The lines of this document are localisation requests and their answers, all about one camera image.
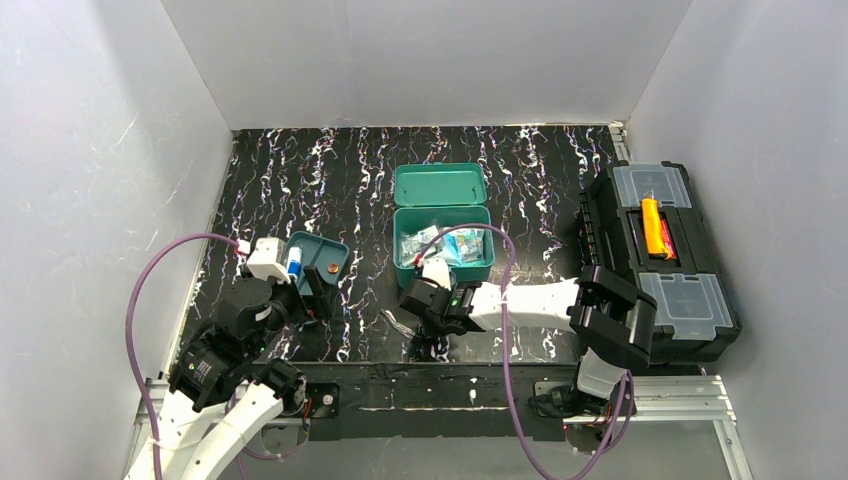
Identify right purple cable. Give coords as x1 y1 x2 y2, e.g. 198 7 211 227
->
413 223 636 480

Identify aluminium frame rail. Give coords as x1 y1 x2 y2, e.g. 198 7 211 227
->
135 363 751 479

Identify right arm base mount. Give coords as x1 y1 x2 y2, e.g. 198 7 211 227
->
527 379 638 422

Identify black tool box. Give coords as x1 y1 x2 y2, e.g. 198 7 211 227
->
579 161 742 364

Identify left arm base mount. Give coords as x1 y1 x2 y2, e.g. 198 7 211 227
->
279 382 340 419

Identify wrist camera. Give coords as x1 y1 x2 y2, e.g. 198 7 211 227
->
421 257 452 290
246 237 289 284

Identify small scissors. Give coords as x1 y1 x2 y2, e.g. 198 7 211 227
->
380 310 416 340

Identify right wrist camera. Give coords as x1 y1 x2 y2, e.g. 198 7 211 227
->
421 257 452 290

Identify teal medicine box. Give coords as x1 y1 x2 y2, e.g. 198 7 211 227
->
392 162 491 289

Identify white ointment tube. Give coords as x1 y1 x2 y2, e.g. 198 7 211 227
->
286 246 303 282

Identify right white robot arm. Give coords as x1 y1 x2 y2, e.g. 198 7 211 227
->
399 266 658 400

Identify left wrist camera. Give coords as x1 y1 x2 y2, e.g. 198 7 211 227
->
246 237 289 284

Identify teal insert tray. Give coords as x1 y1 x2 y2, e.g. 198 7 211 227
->
284 231 350 314

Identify orange tool in toolbox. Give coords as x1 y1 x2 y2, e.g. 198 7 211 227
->
641 197 671 260

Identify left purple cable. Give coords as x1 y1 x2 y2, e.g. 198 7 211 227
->
124 233 293 480

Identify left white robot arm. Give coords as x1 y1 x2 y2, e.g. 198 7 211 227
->
124 266 337 479

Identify blue white pouch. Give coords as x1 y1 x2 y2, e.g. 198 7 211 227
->
440 228 485 267

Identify clear bag of packets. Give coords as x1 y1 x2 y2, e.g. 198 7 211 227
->
397 225 440 267

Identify purple cable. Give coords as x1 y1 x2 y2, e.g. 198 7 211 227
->
413 223 636 480
124 233 293 480

